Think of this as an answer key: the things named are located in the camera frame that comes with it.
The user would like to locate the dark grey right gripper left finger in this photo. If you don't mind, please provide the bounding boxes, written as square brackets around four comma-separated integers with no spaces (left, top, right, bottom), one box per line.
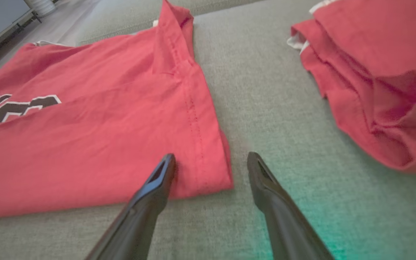
[85,153,177,260]

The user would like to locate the white ribbed plant pot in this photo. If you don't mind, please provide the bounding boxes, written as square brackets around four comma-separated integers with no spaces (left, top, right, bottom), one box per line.
[24,0,57,17]

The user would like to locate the grey sofa end seat cushion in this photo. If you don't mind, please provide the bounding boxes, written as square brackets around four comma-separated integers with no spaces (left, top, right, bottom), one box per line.
[0,0,416,260]

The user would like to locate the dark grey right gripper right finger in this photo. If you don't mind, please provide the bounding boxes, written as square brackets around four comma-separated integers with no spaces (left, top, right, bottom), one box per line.
[247,152,335,260]

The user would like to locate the red shorts with white trim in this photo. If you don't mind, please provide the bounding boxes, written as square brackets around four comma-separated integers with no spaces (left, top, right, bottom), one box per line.
[287,0,416,174]

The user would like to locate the red T-shirt with black print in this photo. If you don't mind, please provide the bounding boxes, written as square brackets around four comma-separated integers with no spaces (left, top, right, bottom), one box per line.
[0,0,234,221]

